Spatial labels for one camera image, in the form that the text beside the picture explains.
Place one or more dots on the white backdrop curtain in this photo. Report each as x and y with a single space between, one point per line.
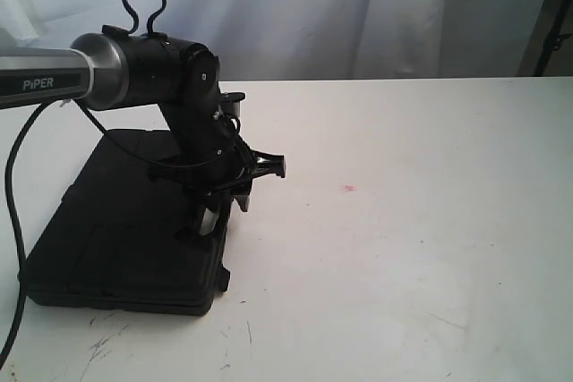
309 39

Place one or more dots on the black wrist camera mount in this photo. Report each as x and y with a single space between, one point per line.
230 103

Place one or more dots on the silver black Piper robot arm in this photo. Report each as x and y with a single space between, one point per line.
115 69

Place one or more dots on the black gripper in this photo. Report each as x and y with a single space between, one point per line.
208 179

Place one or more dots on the black plastic tool case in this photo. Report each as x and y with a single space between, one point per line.
111 243

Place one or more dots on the dark tripod stand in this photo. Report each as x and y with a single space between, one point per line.
554 39

